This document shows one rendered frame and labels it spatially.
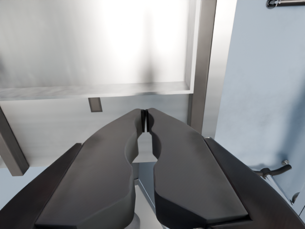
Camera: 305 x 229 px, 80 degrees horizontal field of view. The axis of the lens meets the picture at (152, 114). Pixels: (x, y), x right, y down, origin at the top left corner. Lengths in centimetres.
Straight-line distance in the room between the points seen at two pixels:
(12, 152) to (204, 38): 31
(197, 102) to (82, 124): 17
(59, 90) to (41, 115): 7
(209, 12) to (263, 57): 112
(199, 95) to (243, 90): 112
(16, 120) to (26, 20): 14
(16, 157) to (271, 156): 171
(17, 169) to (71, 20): 24
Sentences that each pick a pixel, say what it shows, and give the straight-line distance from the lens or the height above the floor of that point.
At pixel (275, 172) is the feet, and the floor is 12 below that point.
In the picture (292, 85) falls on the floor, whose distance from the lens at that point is 152.
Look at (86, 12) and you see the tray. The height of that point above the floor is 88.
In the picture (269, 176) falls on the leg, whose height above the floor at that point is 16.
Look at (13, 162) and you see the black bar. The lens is 36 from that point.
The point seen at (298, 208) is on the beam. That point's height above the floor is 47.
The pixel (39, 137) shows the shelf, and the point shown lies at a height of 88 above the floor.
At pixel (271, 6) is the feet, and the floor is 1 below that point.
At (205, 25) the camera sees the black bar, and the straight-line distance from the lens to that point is 23.
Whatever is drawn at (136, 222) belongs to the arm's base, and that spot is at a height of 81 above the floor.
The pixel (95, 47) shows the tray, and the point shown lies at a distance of 25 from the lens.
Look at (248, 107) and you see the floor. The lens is 143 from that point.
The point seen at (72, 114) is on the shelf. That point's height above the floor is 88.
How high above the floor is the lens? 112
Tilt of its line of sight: 61 degrees down
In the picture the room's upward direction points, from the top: 177 degrees clockwise
